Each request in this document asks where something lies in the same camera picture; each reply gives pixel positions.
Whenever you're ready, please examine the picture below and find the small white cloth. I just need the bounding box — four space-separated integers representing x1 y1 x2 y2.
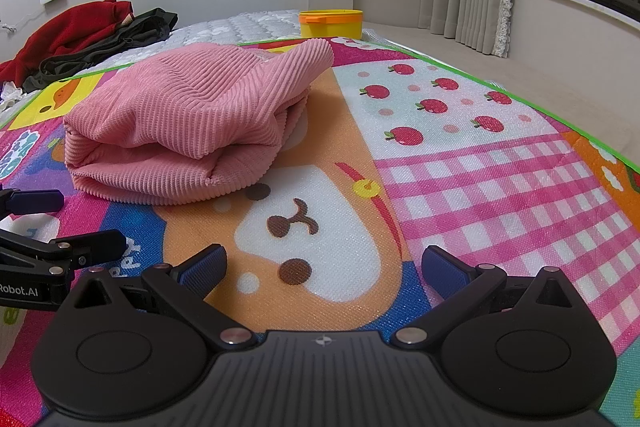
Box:
0 81 25 112

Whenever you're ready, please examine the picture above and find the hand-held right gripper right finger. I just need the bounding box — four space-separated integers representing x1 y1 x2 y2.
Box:
392 245 576 350

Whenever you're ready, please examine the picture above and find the red garment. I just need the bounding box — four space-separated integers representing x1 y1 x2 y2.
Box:
0 0 135 86

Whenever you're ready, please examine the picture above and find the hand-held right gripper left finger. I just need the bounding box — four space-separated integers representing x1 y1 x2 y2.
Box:
75 244 258 351

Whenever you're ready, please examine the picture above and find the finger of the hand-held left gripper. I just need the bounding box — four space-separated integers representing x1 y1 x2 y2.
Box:
0 188 65 221
0 229 127 269

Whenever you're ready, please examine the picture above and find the yellow plastic container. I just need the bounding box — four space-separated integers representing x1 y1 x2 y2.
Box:
299 9 364 40

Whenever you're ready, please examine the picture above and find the colourful printed play mat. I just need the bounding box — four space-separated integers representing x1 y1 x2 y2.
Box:
0 34 640 427

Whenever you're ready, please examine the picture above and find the white cable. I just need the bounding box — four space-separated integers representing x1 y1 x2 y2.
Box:
0 3 49 36

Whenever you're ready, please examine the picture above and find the pink ribbed garment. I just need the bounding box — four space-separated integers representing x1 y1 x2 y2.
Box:
64 38 335 206

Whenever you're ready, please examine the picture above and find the dark green garment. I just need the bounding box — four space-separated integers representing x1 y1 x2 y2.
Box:
22 8 179 92

